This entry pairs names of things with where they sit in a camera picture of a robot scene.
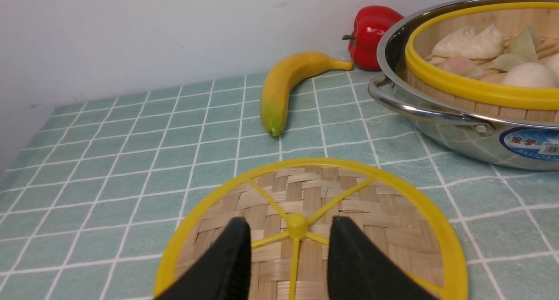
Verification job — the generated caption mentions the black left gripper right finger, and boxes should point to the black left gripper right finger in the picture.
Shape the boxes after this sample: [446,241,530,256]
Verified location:
[328,216,435,300]

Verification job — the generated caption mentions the white dumpling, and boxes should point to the white dumpling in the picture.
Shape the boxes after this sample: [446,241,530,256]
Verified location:
[461,23,504,60]
[431,26,476,59]

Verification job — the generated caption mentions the stainless steel pot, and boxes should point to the stainless steel pot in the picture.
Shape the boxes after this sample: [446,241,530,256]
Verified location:
[369,0,559,171]

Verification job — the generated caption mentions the pink dumpling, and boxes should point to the pink dumpling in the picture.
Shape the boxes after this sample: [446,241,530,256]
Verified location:
[437,56,485,79]

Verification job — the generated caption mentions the bamboo steamer lid yellow rim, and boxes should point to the bamboo steamer lid yellow rim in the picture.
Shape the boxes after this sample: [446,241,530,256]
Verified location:
[154,158,469,300]

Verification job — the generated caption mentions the green checkered tablecloth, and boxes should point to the green checkered tablecloth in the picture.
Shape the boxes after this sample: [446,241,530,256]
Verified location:
[0,70,558,300]

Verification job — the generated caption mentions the yellow banana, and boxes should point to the yellow banana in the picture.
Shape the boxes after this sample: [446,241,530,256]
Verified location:
[260,51,354,137]

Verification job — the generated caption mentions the bamboo steamer basket yellow rim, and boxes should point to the bamboo steamer basket yellow rim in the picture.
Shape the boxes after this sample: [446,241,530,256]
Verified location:
[405,0,559,123]

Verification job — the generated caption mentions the small green dumpling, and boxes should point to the small green dumpling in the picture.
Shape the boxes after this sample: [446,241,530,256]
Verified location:
[491,53,529,72]

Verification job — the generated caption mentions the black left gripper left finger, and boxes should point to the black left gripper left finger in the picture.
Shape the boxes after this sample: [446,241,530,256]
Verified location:
[155,217,252,300]

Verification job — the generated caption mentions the white steamed bun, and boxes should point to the white steamed bun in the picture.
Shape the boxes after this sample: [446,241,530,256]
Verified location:
[500,62,558,88]

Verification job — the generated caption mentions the red bell pepper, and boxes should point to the red bell pepper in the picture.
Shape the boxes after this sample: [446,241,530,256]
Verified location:
[342,5,404,71]

